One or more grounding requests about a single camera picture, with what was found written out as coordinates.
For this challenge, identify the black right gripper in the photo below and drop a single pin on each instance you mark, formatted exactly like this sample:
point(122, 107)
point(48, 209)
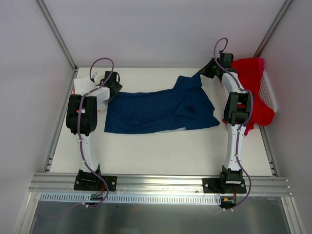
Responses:
point(206, 70)

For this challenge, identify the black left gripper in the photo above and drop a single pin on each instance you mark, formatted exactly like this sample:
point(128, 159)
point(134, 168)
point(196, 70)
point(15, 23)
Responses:
point(116, 87)

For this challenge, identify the navy blue t-shirt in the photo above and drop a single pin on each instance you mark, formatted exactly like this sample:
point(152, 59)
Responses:
point(185, 106)

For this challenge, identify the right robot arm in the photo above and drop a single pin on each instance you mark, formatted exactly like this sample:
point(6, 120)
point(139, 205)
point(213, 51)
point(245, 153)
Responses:
point(237, 113)

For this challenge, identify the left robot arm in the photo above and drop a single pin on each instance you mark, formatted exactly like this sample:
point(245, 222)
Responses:
point(90, 96)

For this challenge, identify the red t-shirt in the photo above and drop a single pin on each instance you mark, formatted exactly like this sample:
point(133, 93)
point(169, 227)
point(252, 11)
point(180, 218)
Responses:
point(266, 114)

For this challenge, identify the folded white t-shirt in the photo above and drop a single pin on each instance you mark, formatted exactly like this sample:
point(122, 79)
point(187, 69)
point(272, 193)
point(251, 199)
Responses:
point(85, 85)

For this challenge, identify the white perforated plastic basket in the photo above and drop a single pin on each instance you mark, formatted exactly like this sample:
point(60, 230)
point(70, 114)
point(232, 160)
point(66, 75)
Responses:
point(266, 92)

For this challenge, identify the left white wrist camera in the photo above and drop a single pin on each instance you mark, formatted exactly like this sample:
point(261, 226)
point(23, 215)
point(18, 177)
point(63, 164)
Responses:
point(97, 77)

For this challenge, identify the right aluminium frame post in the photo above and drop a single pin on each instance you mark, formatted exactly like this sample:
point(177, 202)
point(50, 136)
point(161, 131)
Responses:
point(273, 27)

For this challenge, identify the aluminium frame post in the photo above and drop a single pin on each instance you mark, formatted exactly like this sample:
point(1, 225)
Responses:
point(273, 27)
point(56, 33)

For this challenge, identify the left aluminium frame post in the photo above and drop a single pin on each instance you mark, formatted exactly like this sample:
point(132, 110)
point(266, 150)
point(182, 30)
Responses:
point(56, 33)

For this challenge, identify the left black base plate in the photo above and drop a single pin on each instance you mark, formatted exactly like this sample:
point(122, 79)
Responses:
point(93, 183)

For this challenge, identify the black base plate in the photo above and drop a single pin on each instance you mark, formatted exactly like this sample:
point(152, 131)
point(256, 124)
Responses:
point(216, 186)
point(93, 183)

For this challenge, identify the aluminium mounting rail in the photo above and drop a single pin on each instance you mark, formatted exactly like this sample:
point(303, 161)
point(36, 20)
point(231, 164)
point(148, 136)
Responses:
point(161, 184)

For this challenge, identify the white slotted cable duct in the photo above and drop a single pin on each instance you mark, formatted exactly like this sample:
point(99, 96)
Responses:
point(131, 198)

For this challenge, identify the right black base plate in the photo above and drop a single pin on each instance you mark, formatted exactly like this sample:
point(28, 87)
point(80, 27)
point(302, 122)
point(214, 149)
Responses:
point(216, 186)

